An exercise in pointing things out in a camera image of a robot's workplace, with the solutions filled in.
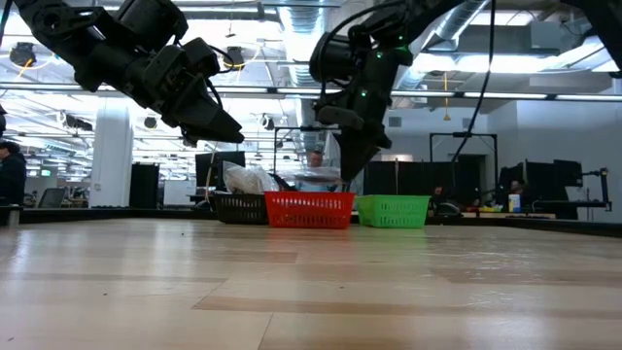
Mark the grey office chair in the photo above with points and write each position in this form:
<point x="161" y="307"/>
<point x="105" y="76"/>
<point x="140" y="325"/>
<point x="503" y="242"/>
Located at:
<point x="51" y="198"/>

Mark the black plastic basket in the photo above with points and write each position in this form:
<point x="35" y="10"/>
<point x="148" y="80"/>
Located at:
<point x="240" y="209"/>

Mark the black partition screen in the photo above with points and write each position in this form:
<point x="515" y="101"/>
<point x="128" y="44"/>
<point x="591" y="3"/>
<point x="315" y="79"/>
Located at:
<point x="413" y="177"/>

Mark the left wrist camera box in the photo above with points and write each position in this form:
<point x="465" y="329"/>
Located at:
<point x="201" y="58"/>

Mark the person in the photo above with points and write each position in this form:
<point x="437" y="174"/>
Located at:
<point x="12" y="177"/>
<point x="315" y="158"/>
<point x="517" y="187"/>

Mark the dark desk monitors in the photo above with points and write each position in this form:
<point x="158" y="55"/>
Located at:
<point x="544" y="177"/>

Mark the black computer monitor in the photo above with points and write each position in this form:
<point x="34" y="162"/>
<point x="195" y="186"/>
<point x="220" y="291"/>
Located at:
<point x="209" y="167"/>

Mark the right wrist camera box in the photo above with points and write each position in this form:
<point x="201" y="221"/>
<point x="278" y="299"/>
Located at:
<point x="340" y="116"/>

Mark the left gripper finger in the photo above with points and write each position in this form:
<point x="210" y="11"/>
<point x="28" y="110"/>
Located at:
<point x="204" y="119"/>
<point x="194" y="140"/>

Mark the clear bag with metal clipper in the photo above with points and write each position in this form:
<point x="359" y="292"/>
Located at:
<point x="316" y="175"/>

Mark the green plastic basket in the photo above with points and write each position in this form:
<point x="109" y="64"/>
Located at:
<point x="393" y="211"/>

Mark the large cotton bag with print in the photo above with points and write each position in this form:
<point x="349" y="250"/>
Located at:
<point x="248" y="180"/>

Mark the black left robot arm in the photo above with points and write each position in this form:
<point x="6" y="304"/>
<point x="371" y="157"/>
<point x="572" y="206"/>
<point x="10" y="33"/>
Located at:
<point x="63" y="34"/>

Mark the black ceiling device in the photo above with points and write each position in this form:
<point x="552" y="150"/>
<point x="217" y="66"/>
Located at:
<point x="234" y="56"/>
<point x="23" y="53"/>

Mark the long ceiling light strip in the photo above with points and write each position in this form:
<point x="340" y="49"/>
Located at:
<point x="505" y="95"/>

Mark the white bottle with blue label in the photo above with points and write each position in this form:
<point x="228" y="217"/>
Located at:
<point x="514" y="203"/>

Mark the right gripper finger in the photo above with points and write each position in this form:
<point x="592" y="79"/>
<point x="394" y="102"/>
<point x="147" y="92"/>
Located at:
<point x="357" y="155"/>

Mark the red plastic basket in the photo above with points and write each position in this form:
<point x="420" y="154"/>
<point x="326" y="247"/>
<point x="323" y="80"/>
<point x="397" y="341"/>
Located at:
<point x="311" y="209"/>

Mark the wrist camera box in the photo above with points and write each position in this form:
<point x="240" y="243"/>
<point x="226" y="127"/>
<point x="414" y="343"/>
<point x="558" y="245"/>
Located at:
<point x="201" y="58"/>
<point x="340" y="116"/>

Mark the white building pillar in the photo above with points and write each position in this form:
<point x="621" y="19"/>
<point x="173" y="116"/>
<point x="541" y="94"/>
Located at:
<point x="112" y="155"/>

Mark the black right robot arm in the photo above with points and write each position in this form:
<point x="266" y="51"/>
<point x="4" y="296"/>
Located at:
<point x="335" y="58"/>

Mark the silver round ventilation duct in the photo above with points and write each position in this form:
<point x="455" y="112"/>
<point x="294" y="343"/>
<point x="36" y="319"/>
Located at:
<point x="301" y="24"/>

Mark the black cabinet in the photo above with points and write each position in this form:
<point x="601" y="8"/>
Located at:
<point x="144" y="185"/>

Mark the black robot station frame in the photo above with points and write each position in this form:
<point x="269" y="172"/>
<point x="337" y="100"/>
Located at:
<point x="461" y="134"/>
<point x="291" y="129"/>

